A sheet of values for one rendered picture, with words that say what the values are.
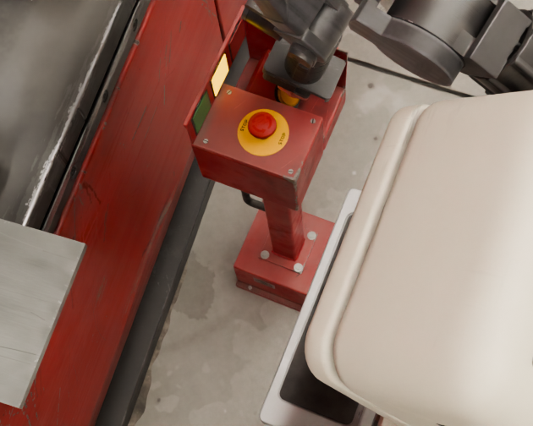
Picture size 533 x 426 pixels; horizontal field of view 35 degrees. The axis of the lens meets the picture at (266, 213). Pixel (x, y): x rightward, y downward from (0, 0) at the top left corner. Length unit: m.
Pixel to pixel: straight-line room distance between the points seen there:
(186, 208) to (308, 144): 0.81
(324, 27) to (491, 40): 0.35
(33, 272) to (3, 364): 0.10
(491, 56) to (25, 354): 0.54
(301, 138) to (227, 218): 0.82
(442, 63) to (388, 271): 0.22
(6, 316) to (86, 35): 0.43
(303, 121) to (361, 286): 0.67
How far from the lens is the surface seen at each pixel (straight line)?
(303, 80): 1.15
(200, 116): 1.15
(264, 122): 1.14
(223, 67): 1.18
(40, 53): 1.18
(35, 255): 0.92
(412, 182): 0.53
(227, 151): 1.16
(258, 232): 1.81
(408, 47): 0.67
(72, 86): 1.14
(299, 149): 1.15
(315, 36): 0.99
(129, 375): 1.85
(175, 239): 1.90
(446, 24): 0.68
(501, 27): 0.69
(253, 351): 1.87
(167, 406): 1.87
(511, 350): 0.46
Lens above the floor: 1.83
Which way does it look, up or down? 69 degrees down
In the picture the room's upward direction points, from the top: 11 degrees counter-clockwise
